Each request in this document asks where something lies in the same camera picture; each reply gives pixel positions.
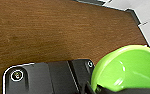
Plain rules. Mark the green plastic bowl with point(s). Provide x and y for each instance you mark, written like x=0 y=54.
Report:
x=127 y=66

